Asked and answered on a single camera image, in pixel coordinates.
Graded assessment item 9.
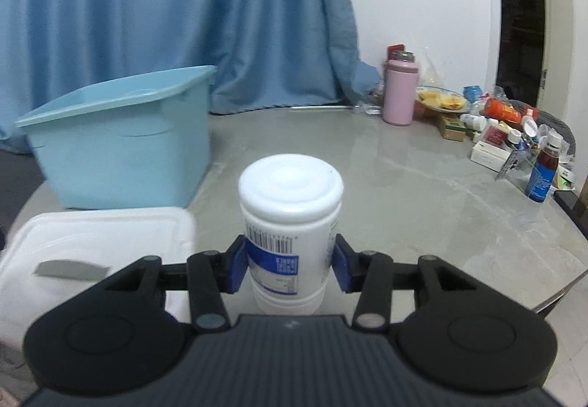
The brown syrup bottle blue label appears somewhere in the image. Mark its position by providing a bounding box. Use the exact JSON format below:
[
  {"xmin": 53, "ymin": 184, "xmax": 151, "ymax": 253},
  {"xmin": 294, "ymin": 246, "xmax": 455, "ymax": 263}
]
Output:
[{"xmin": 525, "ymin": 129, "xmax": 563, "ymax": 202}]

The white plastic bin lid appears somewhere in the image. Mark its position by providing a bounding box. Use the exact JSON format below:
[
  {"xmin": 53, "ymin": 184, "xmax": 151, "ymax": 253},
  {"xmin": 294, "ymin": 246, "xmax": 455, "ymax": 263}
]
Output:
[{"xmin": 1, "ymin": 207, "xmax": 196, "ymax": 350}]

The light blue plastic bin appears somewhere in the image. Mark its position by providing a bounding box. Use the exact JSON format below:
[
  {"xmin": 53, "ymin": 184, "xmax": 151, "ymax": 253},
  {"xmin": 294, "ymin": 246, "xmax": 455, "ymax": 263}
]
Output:
[{"xmin": 16, "ymin": 66, "xmax": 216, "ymax": 209}]

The green brown small box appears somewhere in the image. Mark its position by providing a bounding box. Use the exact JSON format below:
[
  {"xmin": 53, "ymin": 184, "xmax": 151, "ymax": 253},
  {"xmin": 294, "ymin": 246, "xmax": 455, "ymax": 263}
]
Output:
[{"xmin": 438, "ymin": 114, "xmax": 466, "ymax": 143}]

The plate of yellow snacks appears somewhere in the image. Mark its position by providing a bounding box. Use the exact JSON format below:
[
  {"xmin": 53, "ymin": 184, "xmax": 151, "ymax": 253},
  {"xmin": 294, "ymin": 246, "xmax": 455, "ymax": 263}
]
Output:
[{"xmin": 417, "ymin": 86, "xmax": 472, "ymax": 114}]

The orange tube bottle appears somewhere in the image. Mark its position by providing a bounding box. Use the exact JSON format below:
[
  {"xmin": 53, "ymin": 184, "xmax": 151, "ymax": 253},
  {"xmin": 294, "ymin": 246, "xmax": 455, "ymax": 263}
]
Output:
[{"xmin": 483, "ymin": 98, "xmax": 522, "ymax": 125}]

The blue curtain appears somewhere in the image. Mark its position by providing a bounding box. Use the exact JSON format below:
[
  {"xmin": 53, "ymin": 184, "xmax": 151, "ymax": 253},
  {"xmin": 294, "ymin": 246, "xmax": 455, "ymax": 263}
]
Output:
[{"xmin": 1, "ymin": 0, "xmax": 380, "ymax": 153}]

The pink thermos bottle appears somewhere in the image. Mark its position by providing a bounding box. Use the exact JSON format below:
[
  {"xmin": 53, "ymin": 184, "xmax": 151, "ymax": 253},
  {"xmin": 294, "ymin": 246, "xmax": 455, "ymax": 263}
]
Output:
[{"xmin": 382, "ymin": 50, "xmax": 420, "ymax": 126}]

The white pill bottle blue label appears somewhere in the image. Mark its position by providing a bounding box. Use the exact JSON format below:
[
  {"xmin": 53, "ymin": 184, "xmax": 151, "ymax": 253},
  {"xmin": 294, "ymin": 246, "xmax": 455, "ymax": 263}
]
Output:
[{"xmin": 238, "ymin": 153, "xmax": 344, "ymax": 316}]

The white medicine box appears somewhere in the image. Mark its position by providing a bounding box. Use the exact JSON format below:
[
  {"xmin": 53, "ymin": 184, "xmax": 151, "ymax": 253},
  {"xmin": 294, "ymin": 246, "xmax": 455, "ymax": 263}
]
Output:
[{"xmin": 469, "ymin": 141, "xmax": 510, "ymax": 173}]

